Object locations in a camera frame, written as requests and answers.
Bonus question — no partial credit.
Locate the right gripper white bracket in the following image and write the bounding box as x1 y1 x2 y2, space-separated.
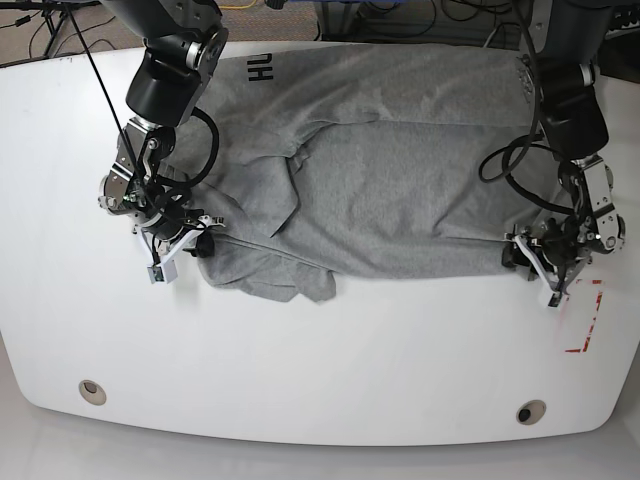
133 212 225 267

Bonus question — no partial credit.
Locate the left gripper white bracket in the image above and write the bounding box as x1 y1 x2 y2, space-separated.
501 219 596 301

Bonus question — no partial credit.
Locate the grey T-shirt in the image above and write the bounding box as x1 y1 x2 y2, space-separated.
193 44 541 302

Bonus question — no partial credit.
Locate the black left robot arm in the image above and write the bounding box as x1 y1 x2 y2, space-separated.
502 1 626 308

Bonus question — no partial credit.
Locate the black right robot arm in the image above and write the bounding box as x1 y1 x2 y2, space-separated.
99 1 228 282

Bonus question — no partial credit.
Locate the red tape rectangle marking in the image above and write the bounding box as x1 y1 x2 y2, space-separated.
558 278 606 354

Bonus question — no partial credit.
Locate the black tripod stand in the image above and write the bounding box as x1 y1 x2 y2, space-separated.
0 0 96 60

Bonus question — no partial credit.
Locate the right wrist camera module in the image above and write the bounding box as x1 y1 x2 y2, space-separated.
147 260 178 284

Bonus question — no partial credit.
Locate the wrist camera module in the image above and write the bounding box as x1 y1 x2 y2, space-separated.
147 260 178 284
538 286 566 308

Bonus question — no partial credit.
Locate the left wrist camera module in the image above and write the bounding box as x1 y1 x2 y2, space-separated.
538 286 566 308

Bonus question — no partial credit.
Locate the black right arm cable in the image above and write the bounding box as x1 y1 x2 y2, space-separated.
57 0 221 236

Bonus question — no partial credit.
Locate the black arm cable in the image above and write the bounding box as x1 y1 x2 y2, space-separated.
478 0 576 216
57 0 221 236

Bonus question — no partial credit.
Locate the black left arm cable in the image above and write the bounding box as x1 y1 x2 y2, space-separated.
478 0 576 216

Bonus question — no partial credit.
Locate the right table cable grommet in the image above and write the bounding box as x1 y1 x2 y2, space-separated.
516 399 547 426

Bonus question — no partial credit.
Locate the table cable grommet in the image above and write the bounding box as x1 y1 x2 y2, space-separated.
78 380 107 406
516 399 547 426

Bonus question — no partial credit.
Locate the left table cable grommet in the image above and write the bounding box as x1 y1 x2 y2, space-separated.
78 380 107 406

